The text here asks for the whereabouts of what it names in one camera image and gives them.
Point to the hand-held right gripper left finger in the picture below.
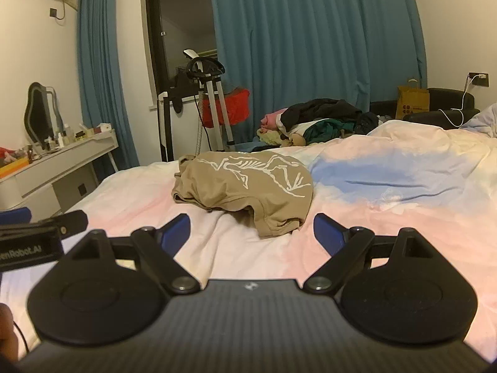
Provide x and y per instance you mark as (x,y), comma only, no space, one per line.
(178,230)

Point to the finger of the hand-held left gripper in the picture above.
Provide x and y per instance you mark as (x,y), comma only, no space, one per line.
(15,215)
(73,222)

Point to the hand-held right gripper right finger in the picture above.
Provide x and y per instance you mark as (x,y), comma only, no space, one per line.
(325,230)

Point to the tan t-shirt with white print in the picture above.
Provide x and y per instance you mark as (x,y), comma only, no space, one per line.
(248,190)

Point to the person's left hand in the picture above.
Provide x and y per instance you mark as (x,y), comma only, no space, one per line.
(6,330)

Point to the yellow tray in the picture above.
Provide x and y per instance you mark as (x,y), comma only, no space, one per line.
(13,169)

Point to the white dressing table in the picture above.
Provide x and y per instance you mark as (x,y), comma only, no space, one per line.
(58,163)

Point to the pastel tie-dye duvet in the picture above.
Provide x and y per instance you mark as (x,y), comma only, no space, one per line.
(388,186)

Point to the group of cosmetic bottles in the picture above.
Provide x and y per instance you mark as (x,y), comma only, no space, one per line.
(58,138)

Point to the green garment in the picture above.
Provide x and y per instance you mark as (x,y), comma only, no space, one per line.
(330,129)

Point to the wavy black-framed mirror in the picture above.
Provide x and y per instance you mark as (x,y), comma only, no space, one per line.
(39,112)

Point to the yellow garment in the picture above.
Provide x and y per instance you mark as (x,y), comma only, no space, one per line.
(271,136)

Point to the black garment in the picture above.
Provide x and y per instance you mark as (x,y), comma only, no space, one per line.
(322,110)

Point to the pink garment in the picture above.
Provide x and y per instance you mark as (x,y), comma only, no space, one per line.
(272,119)

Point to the red cloth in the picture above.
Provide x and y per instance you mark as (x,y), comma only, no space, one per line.
(233,105)

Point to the yellow cardboard box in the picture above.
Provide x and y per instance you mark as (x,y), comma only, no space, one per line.
(413,103)

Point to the narrow blue curtain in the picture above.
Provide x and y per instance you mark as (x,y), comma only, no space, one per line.
(97,66)

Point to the garment steamer stand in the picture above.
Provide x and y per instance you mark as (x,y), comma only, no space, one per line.
(205,74)

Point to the black armchair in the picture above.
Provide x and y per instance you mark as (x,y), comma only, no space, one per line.
(446,99)

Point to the light blue pillow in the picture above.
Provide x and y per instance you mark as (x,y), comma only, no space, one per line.
(483,122)

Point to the wide blue curtain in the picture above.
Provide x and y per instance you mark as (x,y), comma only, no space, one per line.
(310,39)

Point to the dark window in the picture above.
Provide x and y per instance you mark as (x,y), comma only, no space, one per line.
(180,11)

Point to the small black wall plug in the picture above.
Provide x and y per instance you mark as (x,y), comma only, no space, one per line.
(53,11)

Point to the black wall outlet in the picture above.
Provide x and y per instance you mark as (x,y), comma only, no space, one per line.
(479,79)

